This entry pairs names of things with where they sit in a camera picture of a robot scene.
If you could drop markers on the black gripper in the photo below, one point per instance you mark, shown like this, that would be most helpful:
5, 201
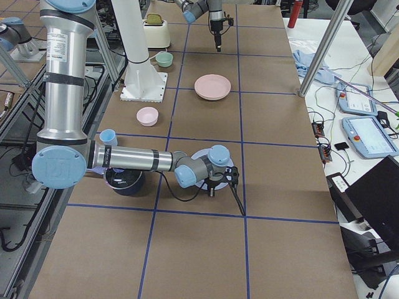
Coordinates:
212, 184
216, 26

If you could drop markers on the black monitor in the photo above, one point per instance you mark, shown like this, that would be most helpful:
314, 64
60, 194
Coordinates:
375, 196

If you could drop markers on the upper teach pendant tablet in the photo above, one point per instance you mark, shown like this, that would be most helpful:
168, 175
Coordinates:
352, 102

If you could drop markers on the white pedestal column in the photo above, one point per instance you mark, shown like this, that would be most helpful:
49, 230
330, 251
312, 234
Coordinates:
142, 82

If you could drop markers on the grabber stick with green tip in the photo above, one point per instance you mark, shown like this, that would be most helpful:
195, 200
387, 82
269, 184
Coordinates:
385, 106

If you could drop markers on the pink plate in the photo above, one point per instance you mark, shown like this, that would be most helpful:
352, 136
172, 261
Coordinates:
212, 87

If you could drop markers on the clear plastic bag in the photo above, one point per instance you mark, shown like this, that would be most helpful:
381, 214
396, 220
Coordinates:
304, 45

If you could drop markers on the cream toaster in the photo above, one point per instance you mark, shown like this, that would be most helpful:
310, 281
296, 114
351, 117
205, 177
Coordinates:
157, 37

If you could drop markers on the teach pendant tablet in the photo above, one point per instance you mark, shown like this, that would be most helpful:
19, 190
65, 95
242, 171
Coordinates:
352, 102
368, 137

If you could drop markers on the lower teach pendant tablet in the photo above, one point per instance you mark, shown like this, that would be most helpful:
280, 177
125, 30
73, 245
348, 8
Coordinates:
368, 137

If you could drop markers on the light blue cup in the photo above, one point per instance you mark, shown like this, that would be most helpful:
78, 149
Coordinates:
108, 137

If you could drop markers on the toast slice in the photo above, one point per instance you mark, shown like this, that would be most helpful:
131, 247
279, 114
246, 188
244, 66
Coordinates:
154, 19

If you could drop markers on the dark blue pot with lid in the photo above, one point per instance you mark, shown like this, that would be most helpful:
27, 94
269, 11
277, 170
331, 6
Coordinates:
125, 182

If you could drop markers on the aluminium frame post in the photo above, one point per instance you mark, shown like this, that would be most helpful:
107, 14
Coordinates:
327, 39

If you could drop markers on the green bowl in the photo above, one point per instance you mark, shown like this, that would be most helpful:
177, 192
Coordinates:
164, 59

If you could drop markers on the red cylinder bottle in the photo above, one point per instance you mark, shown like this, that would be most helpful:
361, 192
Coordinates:
294, 13

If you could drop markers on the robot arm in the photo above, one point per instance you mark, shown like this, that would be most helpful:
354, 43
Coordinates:
194, 10
64, 152

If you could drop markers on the pink bowl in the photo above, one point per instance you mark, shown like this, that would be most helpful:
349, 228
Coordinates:
147, 116

